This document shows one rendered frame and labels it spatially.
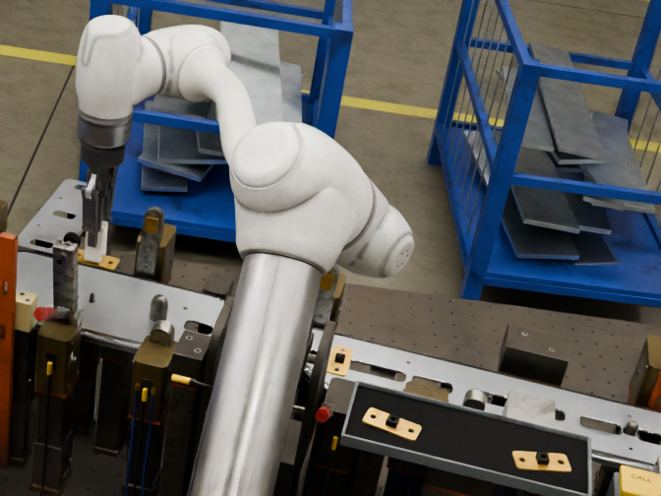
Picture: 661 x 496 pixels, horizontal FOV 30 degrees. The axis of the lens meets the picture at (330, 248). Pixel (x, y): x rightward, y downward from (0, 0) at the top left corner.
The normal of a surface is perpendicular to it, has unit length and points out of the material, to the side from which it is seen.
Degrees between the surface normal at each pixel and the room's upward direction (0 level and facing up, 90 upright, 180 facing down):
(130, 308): 0
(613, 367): 0
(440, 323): 0
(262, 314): 44
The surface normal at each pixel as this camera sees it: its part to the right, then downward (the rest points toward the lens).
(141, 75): 0.79, 0.38
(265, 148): -0.40, -0.43
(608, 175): 0.19, -0.85
